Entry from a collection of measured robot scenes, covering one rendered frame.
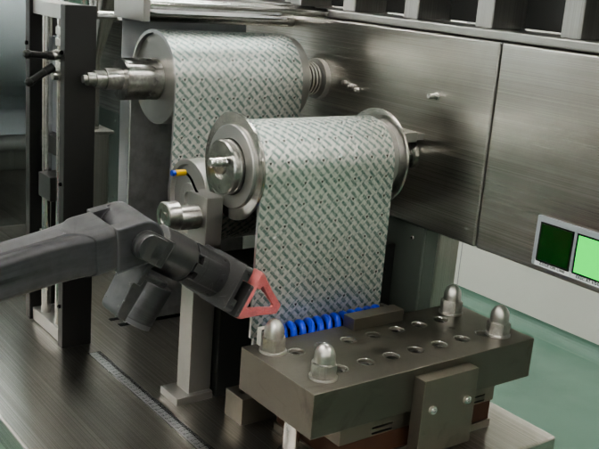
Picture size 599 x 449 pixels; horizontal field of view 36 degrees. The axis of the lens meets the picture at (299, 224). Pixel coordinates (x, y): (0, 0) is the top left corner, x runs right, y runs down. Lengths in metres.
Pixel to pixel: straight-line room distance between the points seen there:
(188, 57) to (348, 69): 0.30
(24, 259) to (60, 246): 0.04
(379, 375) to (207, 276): 0.25
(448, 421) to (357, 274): 0.26
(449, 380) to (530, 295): 3.18
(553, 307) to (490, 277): 0.39
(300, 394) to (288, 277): 0.21
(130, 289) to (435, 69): 0.58
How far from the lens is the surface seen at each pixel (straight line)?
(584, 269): 1.25
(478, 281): 4.60
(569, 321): 4.28
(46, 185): 1.51
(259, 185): 1.20
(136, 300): 1.14
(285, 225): 1.25
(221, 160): 1.21
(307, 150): 1.25
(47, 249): 1.03
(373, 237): 1.36
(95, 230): 1.06
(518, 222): 1.31
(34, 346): 1.54
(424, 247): 1.46
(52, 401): 1.36
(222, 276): 1.18
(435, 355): 1.25
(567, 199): 1.26
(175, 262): 1.14
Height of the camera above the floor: 1.51
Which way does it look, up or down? 15 degrees down
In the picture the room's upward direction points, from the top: 5 degrees clockwise
